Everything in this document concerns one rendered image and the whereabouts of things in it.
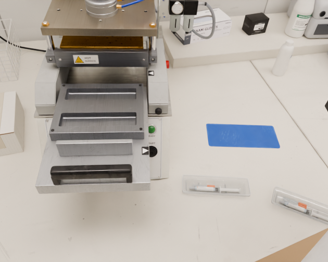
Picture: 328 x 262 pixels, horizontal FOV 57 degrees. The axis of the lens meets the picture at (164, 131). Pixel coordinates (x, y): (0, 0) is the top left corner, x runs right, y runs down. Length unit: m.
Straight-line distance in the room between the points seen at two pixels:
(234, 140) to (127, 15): 0.50
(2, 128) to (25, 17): 0.63
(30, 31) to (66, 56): 0.69
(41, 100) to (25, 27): 0.72
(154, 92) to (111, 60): 0.13
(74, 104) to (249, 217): 0.53
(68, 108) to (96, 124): 0.07
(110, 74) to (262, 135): 0.52
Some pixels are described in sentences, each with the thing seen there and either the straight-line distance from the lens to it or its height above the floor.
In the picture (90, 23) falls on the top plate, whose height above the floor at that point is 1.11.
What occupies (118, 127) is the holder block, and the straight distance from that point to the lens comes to 0.66.
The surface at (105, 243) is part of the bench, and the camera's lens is 0.79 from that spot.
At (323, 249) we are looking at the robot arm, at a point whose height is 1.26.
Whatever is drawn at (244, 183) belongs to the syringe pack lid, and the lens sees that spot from 0.88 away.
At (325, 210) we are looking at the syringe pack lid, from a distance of 0.92.
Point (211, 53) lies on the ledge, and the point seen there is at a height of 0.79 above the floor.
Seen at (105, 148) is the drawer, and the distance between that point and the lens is 0.62.
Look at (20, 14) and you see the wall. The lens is 1.45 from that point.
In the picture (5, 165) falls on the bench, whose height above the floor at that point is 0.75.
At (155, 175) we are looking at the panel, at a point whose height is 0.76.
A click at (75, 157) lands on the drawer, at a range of 0.65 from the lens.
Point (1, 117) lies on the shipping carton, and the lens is 0.99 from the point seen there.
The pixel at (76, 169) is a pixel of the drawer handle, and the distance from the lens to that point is 0.58.
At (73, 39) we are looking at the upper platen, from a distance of 0.83.
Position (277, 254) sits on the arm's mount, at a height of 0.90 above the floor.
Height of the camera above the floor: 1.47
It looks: 47 degrees down
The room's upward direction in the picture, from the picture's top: 4 degrees clockwise
